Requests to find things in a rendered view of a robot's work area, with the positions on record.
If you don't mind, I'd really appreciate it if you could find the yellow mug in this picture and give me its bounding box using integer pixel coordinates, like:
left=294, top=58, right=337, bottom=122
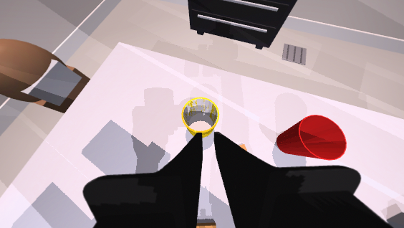
left=182, top=98, right=219, bottom=138

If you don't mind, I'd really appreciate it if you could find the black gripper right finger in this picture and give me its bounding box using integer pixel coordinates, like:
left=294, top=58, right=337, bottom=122
left=214, top=132, right=362, bottom=228

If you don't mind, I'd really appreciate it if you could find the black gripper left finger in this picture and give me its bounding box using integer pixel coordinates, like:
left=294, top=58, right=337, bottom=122
left=82, top=132, right=203, bottom=228

